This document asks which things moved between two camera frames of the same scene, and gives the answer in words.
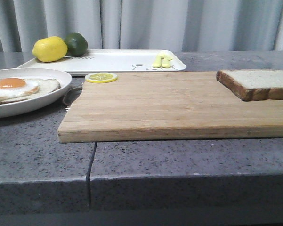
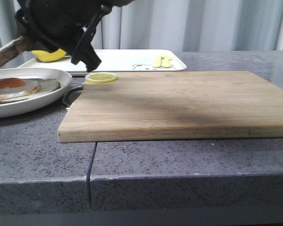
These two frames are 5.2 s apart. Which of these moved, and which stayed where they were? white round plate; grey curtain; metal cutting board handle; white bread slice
Moved: white bread slice
Stayed: metal cutting board handle; white round plate; grey curtain
